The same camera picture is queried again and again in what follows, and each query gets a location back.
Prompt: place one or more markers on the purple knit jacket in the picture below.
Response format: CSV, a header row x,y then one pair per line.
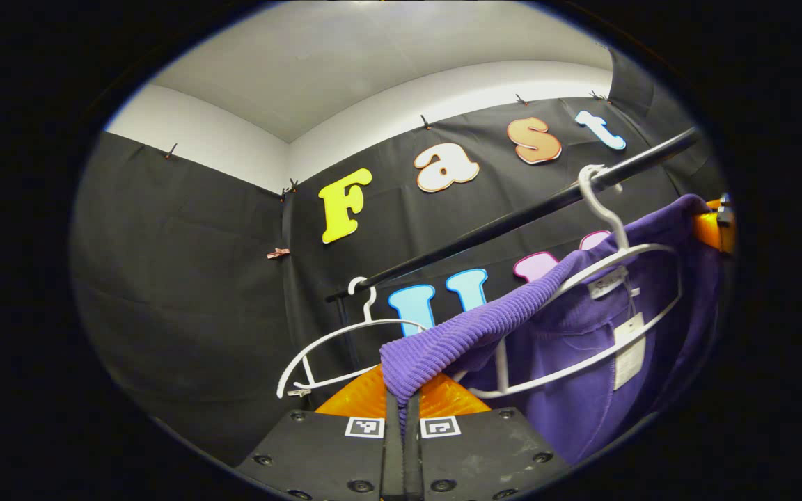
x,y
568,410

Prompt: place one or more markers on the small metal clip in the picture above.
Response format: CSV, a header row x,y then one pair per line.
x,y
278,253

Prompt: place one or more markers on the black clothes rail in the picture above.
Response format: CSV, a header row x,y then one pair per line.
x,y
512,219

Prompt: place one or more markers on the black backdrop cloth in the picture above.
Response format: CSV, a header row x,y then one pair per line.
x,y
185,292

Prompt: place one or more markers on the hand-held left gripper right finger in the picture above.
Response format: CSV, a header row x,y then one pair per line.
x,y
413,452

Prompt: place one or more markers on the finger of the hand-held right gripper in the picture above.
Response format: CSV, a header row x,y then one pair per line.
x,y
711,229

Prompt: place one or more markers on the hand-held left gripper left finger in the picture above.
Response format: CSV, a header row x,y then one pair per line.
x,y
392,452

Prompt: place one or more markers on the white clothes hanger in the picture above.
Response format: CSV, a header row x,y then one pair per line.
x,y
606,212
345,330

